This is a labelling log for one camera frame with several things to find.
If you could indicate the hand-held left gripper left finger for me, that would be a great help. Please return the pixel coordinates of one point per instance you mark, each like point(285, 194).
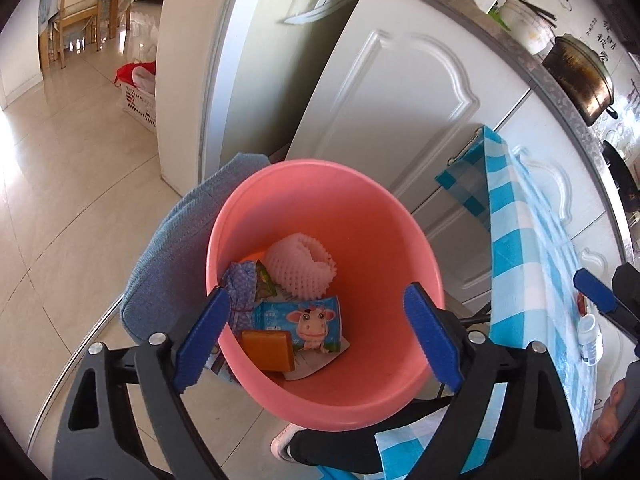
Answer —
point(205, 335)

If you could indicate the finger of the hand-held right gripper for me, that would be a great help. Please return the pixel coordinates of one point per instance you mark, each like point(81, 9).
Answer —
point(597, 292)

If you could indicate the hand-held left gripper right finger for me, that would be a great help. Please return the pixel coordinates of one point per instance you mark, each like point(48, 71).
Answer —
point(435, 340)

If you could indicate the small white bottle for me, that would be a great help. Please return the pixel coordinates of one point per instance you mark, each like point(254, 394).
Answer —
point(590, 340)

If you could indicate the blue patterned cloth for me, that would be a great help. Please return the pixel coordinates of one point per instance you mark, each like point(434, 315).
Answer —
point(240, 290)

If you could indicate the orange box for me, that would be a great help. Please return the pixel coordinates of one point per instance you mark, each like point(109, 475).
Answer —
point(267, 350)

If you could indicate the small green snack packet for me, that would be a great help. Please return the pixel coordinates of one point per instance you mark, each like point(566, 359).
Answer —
point(265, 285)

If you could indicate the blue cartoon wipe packet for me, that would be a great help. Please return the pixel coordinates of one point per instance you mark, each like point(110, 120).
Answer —
point(310, 325)

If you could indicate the pink plastic bucket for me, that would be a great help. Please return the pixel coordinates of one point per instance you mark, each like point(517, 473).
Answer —
point(360, 260)

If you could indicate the white foam fruit net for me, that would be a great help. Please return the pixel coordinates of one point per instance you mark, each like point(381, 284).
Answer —
point(300, 270)

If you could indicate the person's right hand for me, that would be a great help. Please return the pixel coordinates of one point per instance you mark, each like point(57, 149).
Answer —
point(605, 430)

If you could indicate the white cabinet door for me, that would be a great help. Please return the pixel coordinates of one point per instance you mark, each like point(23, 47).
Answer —
point(450, 260)
point(400, 85)
point(595, 256)

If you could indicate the blue denim cushion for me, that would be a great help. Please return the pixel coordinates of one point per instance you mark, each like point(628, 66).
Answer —
point(165, 260)

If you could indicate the blue white checked tablecloth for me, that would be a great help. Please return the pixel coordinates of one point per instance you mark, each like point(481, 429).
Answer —
point(530, 240)

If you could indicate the black pan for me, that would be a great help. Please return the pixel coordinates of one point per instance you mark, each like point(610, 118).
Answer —
point(622, 170)

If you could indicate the white shoe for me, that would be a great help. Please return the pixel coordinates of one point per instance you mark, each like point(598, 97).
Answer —
point(282, 442)

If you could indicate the person's black trouser leg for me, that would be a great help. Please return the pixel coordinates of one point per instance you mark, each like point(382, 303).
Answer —
point(350, 445)

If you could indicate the brown cooking pot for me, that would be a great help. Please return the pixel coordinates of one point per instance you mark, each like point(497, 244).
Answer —
point(580, 80)

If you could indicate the metal edged kitchen countertop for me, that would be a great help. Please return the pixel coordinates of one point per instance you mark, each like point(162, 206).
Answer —
point(550, 85)

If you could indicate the white laundry basket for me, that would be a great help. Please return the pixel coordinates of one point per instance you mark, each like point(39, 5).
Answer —
point(140, 110)

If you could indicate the white pot with chopsticks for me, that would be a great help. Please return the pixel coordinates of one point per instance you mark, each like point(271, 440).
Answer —
point(527, 30)

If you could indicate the red cloth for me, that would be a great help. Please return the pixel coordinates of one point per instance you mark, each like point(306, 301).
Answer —
point(127, 72)

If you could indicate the white refrigerator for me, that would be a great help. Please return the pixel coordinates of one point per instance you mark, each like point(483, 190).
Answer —
point(240, 60)

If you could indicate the wooden chair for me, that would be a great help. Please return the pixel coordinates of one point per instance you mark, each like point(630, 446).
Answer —
point(75, 15)

